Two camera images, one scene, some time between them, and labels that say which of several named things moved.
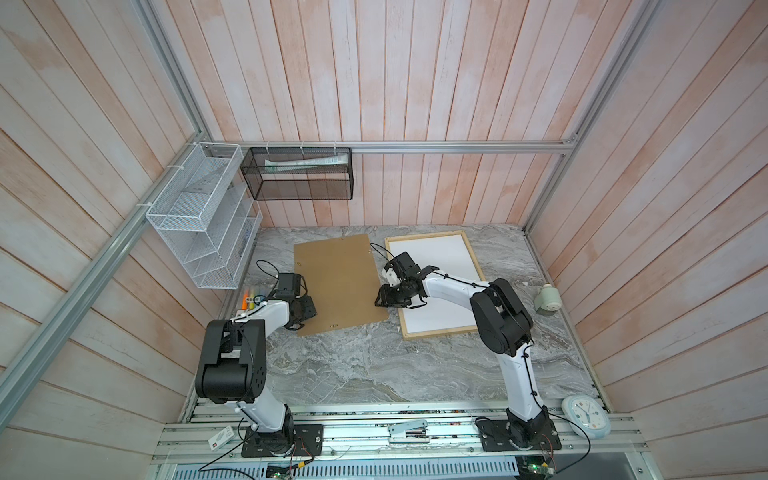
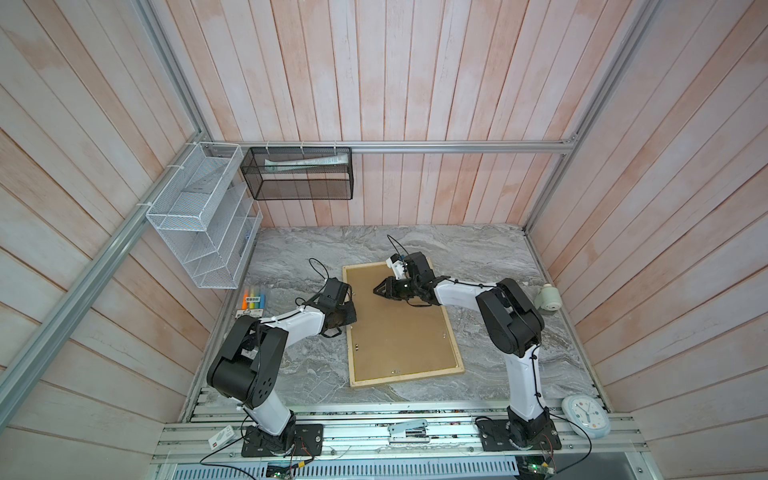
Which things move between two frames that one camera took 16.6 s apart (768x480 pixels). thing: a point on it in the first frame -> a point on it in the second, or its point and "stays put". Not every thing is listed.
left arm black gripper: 310,310 -> 351,317
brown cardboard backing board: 340,277 -> 390,336
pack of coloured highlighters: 251,300 stays put
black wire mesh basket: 299,173 stays put
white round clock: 589,413 stays put
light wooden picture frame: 453,254 -> 392,340
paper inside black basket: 273,166 stays put
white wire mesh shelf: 208,216 stays put
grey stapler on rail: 410,432 stays put
